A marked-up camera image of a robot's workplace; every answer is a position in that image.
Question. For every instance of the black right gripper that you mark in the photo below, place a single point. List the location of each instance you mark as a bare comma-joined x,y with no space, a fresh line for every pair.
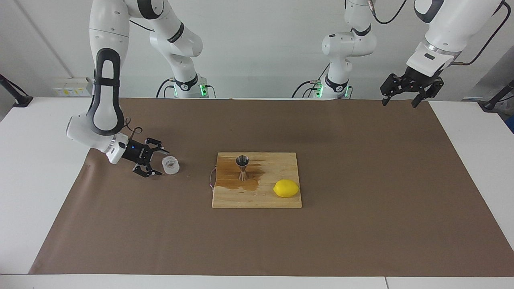
136,152

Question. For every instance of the small clear glass cup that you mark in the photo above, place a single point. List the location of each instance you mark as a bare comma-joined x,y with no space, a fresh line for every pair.
170,165

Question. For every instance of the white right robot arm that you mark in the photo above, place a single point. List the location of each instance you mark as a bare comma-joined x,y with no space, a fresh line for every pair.
104,100

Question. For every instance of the black camera stand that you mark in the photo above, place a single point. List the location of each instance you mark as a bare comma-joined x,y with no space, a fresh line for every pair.
490,105
22,101

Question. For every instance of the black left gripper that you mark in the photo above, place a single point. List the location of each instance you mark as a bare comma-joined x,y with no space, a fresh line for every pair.
417,82

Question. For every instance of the white power strip yellow labels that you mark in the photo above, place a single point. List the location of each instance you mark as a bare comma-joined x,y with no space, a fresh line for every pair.
70,89

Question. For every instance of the steel double jigger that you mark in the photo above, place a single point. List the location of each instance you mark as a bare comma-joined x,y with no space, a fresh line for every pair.
243,176

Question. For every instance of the wooden cutting board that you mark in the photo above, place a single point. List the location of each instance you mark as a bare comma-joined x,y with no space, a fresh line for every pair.
257,196

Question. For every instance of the blue object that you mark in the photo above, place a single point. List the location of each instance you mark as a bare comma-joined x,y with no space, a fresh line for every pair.
511,124

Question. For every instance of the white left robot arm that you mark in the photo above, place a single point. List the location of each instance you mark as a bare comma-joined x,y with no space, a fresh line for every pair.
349,44

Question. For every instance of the scattered brown crumbs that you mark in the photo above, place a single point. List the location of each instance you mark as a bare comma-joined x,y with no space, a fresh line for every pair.
188,174

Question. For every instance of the yellow lemon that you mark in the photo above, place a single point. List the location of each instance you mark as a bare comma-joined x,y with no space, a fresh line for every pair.
286,188

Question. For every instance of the brown paper table mat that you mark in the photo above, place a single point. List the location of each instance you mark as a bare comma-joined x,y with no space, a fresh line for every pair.
257,241

